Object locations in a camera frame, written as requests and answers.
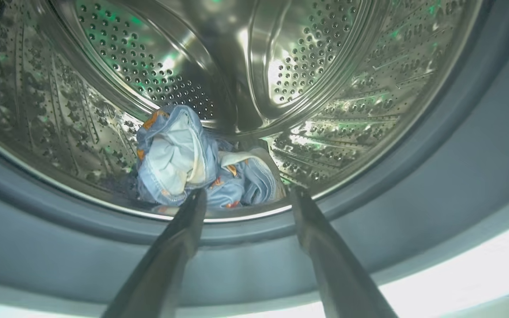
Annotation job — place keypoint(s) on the blue garment with white lining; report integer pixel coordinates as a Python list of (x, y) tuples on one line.
[(170, 154)]

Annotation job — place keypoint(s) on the white front-load washing machine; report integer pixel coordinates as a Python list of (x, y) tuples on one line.
[(480, 274)]

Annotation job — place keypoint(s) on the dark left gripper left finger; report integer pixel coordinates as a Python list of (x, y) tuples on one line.
[(166, 265)]

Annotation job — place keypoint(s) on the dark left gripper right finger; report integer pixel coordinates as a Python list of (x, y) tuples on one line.
[(334, 274)]

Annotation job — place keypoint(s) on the grey rubber door gasket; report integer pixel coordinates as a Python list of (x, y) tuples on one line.
[(457, 198)]

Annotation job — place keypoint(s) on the stainless steel washer drum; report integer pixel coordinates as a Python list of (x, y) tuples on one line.
[(325, 66)]

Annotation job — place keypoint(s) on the blue garment with orange print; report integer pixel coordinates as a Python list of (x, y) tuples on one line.
[(254, 185)]

